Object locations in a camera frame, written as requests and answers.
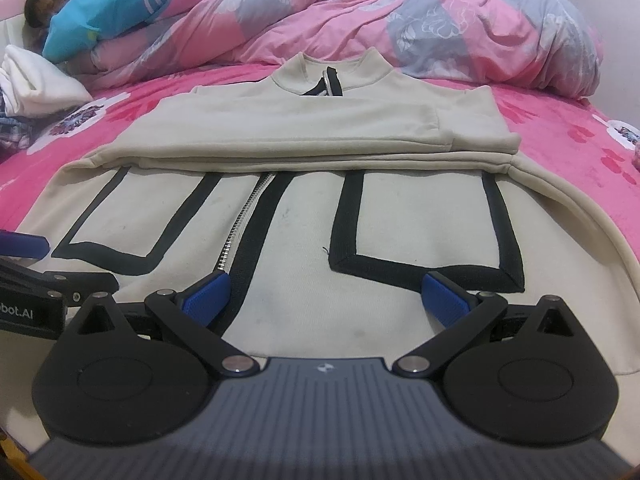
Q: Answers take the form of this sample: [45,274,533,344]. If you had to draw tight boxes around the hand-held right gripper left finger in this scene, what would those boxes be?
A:
[75,270,260,377]

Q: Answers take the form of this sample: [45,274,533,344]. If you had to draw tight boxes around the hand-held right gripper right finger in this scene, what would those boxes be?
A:
[392,271,576,378]

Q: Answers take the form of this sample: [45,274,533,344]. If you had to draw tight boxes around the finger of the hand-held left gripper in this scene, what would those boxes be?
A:
[0,261,121,306]
[0,230,51,261]

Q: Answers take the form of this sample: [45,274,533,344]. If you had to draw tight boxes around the beige jacket with black trim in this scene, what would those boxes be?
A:
[0,47,640,461]

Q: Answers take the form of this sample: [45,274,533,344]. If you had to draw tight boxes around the plaid cloth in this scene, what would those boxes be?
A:
[0,114,34,162]

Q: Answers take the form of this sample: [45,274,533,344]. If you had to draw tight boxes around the white folded cloth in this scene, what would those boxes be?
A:
[0,43,94,119]

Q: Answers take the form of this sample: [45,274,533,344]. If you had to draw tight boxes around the cream pink bed headboard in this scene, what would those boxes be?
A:
[0,0,32,62]

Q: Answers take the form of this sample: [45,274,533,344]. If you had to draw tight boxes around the blue pillow with white stripes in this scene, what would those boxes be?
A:
[42,0,176,64]

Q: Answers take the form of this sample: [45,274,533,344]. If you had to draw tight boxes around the pink grey floral duvet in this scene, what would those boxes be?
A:
[65,0,601,98]

